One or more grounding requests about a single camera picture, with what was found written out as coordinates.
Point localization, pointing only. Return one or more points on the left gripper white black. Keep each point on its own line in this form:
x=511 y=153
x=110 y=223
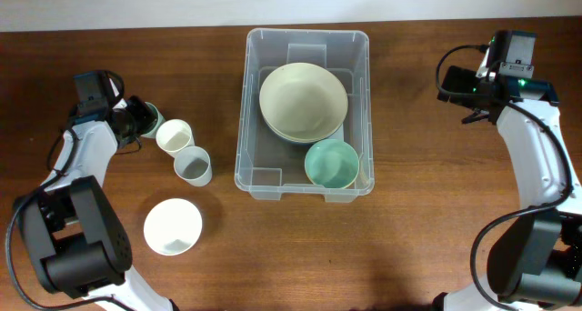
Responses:
x=149 y=114

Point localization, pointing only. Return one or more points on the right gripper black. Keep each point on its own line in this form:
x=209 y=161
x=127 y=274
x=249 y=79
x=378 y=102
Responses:
x=465 y=77

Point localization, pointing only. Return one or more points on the mint green cup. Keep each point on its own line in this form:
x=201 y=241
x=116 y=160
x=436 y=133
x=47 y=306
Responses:
x=159 y=120

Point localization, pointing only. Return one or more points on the cream white cup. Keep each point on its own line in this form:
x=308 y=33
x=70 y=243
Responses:
x=174 y=135

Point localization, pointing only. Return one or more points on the grey cup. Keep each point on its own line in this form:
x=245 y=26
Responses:
x=193 y=164

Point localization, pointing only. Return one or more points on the white small bowl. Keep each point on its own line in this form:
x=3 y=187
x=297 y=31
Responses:
x=173 y=226

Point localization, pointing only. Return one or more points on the mint green small bowl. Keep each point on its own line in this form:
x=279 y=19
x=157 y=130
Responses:
x=332 y=163

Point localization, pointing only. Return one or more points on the beige large bowl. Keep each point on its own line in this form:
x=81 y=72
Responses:
x=303 y=100

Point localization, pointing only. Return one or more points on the yellow small bowl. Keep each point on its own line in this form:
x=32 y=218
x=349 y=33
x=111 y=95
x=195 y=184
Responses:
x=362 y=178

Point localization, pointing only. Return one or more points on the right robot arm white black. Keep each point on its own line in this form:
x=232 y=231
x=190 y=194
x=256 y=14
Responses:
x=529 y=259

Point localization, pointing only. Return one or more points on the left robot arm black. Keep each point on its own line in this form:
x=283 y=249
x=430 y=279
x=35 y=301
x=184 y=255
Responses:
x=75 y=241

